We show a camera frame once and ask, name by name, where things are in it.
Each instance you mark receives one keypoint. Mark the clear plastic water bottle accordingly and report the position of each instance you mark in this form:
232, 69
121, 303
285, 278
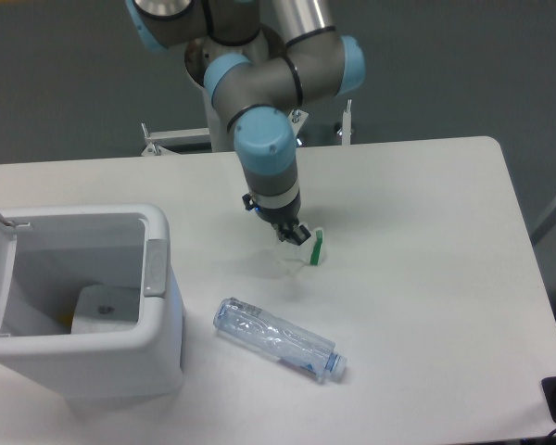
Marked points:
288, 342

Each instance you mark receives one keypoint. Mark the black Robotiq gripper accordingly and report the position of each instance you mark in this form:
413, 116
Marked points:
284, 219

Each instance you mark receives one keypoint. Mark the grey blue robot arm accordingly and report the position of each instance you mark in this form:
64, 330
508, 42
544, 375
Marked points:
251, 91

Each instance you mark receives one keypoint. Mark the white pedestal base frame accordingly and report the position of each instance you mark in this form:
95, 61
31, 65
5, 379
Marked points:
199, 140

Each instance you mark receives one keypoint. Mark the white green wrapper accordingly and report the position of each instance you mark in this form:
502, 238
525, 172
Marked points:
294, 258

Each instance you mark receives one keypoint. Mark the white plastic trash can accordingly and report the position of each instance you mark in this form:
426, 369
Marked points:
61, 250

